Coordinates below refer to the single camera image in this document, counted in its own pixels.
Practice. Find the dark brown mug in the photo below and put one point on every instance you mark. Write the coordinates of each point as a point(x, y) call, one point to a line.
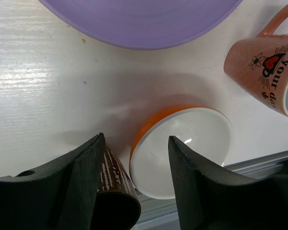
point(116, 206)

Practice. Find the pink coffee mug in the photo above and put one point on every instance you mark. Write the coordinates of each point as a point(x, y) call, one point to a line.
point(260, 65)

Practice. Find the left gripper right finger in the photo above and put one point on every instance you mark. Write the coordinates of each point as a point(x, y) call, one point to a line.
point(211, 197)

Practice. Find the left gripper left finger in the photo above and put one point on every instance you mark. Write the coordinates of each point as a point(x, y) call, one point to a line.
point(58, 195)

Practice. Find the orange white bowl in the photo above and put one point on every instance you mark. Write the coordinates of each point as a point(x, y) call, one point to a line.
point(181, 130)

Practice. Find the purple plastic plate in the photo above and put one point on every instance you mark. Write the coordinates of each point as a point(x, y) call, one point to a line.
point(142, 24)

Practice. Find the aluminium mounting rail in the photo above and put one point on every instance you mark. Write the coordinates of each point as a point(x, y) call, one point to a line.
point(166, 217)

